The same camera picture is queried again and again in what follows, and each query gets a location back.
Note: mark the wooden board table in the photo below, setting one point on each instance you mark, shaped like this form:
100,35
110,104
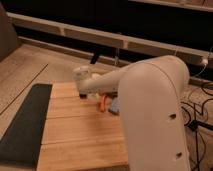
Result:
78,137

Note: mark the white shelf rail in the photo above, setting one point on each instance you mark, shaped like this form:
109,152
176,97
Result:
114,40

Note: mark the orange carrot toy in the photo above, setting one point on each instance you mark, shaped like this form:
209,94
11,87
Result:
103,103

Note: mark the black mat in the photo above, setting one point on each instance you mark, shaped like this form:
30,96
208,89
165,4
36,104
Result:
22,140

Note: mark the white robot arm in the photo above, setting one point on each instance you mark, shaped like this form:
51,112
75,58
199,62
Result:
149,96

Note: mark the white wall plug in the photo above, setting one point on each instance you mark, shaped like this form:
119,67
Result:
204,62

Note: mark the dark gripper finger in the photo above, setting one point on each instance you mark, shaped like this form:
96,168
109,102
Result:
83,96

